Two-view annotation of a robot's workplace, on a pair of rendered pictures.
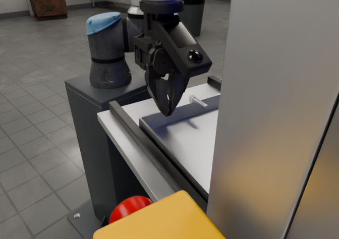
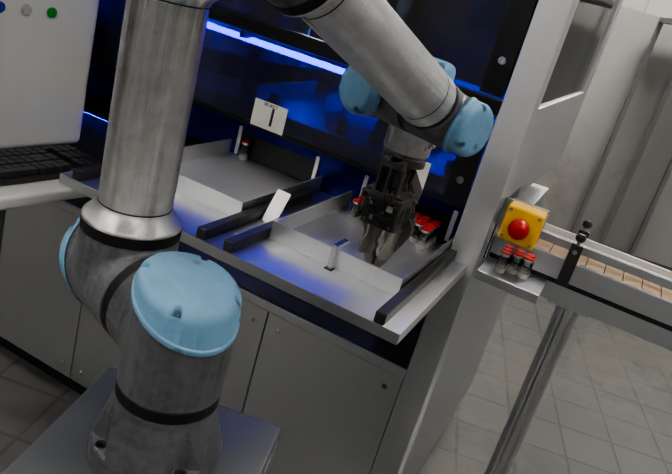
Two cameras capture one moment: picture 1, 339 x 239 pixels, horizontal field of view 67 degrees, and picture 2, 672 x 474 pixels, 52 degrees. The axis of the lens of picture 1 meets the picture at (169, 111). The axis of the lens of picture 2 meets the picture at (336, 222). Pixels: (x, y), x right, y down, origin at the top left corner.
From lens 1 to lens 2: 1.44 m
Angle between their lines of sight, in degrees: 109
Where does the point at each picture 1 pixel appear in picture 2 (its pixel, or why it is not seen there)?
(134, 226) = (532, 211)
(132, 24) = not seen: hidden behind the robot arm
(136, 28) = not seen: hidden behind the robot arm
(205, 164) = (397, 262)
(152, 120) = (387, 279)
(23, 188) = not seen: outside the picture
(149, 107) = (345, 296)
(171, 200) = (517, 206)
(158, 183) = (439, 282)
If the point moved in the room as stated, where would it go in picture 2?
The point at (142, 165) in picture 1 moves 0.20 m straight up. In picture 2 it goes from (432, 290) to (469, 187)
